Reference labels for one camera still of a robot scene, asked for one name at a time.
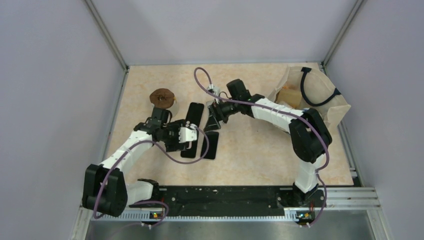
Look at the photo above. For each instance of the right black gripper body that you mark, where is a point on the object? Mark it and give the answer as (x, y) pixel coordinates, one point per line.
(225, 109)

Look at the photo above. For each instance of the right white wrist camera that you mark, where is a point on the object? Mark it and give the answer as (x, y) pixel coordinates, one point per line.
(215, 90)

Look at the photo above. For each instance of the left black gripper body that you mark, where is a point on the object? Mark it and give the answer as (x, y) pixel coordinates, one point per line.
(170, 136)

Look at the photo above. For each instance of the black smartphone silver edge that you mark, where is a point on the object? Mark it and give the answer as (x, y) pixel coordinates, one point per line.
(209, 150)

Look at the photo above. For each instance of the black phone case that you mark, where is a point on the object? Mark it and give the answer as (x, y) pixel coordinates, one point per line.
(195, 113)

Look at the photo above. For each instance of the white cup brown lid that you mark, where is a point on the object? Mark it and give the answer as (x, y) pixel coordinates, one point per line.
(164, 98)

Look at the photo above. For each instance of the white phone case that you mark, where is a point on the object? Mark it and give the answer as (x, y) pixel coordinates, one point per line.
(208, 104)

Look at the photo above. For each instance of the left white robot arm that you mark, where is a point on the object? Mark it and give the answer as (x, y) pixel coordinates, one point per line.
(105, 189)

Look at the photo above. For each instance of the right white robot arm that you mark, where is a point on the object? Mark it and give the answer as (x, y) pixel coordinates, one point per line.
(309, 135)

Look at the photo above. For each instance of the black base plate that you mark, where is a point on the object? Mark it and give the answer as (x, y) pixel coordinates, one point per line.
(232, 201)

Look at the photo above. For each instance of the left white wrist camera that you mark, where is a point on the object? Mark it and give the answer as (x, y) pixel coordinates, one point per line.
(187, 135)

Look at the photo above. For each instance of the grey slotted cable duct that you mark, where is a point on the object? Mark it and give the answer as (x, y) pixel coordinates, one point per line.
(148, 216)

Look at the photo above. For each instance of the beige tote bag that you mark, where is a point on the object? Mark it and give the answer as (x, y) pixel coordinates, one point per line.
(316, 91)

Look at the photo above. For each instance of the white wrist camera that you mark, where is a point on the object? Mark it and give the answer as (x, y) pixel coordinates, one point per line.
(215, 90)
(187, 135)

